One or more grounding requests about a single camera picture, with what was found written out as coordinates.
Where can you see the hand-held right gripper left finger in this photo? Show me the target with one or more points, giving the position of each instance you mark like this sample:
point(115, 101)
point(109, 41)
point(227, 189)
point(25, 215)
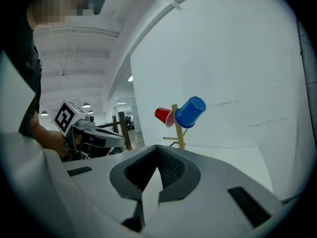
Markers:
point(104, 190)

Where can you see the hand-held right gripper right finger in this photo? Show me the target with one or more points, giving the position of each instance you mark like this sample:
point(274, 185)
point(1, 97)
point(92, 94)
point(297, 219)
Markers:
point(210, 202)

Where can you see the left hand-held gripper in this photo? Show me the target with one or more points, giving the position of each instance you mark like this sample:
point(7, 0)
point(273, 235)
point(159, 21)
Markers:
point(67, 116)

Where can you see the red plastic cup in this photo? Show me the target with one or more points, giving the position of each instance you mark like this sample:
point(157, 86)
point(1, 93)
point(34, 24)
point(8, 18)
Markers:
point(162, 114)

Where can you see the wooden cup tree stand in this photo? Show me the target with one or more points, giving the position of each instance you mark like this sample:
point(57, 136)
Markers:
point(180, 137)

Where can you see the blue plastic cup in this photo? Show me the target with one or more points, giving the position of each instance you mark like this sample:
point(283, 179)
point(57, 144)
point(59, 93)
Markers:
point(189, 111)

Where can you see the person's left forearm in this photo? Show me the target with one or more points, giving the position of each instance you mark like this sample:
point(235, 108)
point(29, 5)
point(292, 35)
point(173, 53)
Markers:
point(43, 135)

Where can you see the person's left hand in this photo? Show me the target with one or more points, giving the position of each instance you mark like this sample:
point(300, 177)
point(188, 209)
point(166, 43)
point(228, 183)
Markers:
point(59, 141)

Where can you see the white table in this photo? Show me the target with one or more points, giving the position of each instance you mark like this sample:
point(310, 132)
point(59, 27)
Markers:
point(235, 157)

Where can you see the hanging ceiling fixture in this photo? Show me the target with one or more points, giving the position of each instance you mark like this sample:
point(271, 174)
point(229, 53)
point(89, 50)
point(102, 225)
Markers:
point(63, 73)

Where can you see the person's head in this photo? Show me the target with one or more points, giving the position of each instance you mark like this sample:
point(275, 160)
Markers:
point(54, 6)

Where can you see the dark wooden post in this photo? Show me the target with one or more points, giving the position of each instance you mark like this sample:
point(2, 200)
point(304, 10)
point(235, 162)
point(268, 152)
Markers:
point(124, 130)

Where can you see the black head-mounted camera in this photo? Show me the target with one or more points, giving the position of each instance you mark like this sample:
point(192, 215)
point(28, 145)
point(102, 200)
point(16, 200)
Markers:
point(100, 0)

